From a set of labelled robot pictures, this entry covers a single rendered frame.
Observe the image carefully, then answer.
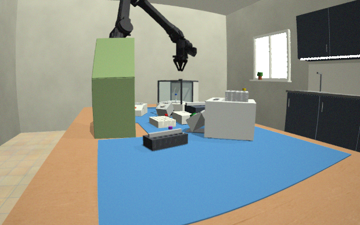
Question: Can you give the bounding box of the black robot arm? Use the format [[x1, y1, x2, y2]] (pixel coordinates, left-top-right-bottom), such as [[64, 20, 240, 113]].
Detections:
[[109, 0, 197, 57]]

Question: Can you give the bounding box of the blue bench mat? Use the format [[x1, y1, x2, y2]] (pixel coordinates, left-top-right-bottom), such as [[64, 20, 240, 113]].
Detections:
[[98, 121, 351, 225]]

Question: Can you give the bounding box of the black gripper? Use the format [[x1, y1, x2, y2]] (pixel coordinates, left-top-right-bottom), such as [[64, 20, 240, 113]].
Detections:
[[172, 47, 188, 71]]

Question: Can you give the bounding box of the white block with rows of round holes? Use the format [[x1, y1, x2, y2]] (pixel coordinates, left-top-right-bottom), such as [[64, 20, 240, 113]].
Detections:
[[135, 103, 147, 117]]

